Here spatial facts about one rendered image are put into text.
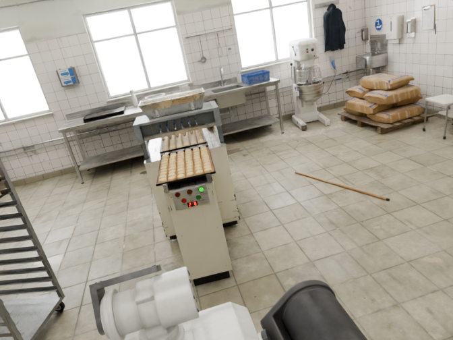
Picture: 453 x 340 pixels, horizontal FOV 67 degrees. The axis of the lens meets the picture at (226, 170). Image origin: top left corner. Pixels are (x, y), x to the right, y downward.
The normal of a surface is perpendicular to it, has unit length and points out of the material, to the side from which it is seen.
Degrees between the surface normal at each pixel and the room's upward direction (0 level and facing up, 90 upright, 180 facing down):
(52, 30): 90
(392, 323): 0
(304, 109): 90
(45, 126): 90
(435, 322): 0
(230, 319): 0
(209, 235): 90
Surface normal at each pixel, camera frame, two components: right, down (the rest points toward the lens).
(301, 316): -0.76, -0.52
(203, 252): 0.15, 0.36
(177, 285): -0.06, -0.66
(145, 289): -0.18, -0.91
